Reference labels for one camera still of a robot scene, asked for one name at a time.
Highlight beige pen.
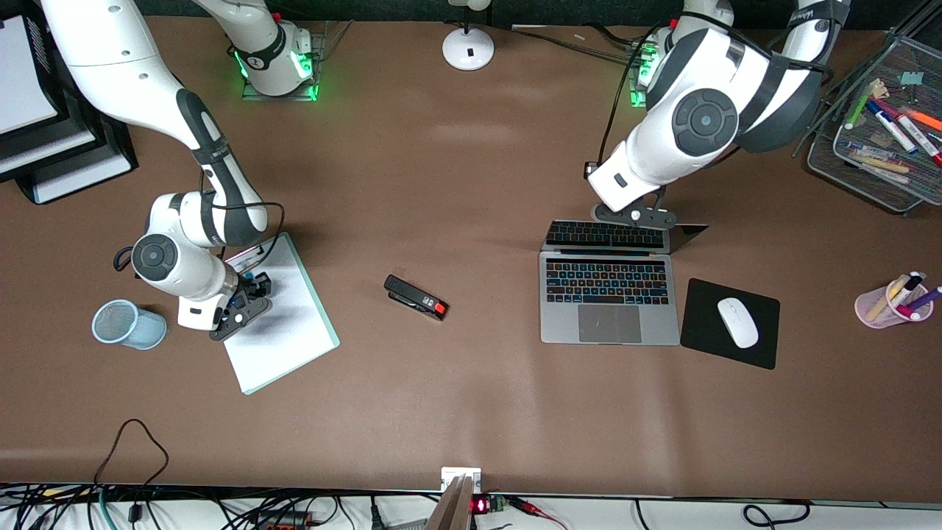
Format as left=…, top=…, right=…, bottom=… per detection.
left=867, top=277, right=909, bottom=322

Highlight black wire mesh tray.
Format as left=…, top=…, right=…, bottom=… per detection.
left=793, top=29, right=942, bottom=216

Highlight purple marker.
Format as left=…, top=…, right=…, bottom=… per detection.
left=910, top=286, right=942, bottom=320

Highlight green marker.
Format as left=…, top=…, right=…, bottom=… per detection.
left=845, top=81, right=874, bottom=131

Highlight black looped cable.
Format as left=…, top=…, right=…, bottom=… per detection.
left=94, top=418, right=171, bottom=488

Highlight black stapler with red tip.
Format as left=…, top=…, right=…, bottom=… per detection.
left=383, top=275, right=449, bottom=322

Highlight black cable bundle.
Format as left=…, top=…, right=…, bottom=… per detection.
left=0, top=482, right=428, bottom=530

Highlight pink pen cup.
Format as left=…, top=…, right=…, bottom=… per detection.
left=854, top=278, right=934, bottom=330

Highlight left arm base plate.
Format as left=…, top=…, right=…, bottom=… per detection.
left=629, top=40, right=663, bottom=108

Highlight blue mesh pen cup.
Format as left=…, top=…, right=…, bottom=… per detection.
left=91, top=299, right=169, bottom=351

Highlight black mouse pad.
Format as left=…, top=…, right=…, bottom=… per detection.
left=679, top=278, right=781, bottom=370

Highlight black stacked paper tray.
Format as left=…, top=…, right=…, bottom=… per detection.
left=0, top=15, right=139, bottom=205

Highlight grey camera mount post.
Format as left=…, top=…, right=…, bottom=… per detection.
left=425, top=473, right=475, bottom=530

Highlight white computer mouse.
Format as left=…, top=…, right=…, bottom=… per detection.
left=718, top=297, right=759, bottom=349

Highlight blue and white marker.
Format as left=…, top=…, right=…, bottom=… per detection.
left=866, top=101, right=918, bottom=155

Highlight silver laptop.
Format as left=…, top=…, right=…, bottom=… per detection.
left=539, top=219, right=709, bottom=346

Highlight white marker with black cap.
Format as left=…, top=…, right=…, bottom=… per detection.
left=890, top=272, right=927, bottom=306

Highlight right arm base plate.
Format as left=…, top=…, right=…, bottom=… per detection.
left=241, top=33, right=325, bottom=102

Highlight white round lamp base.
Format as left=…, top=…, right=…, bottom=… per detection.
left=442, top=0, right=495, bottom=72

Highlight red and white marker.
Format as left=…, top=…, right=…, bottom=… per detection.
left=878, top=98, right=942, bottom=167

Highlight black cables behind table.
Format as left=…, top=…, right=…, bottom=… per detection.
left=511, top=22, right=652, bottom=63

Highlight white clipboard with paper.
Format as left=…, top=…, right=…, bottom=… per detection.
left=221, top=231, right=341, bottom=396

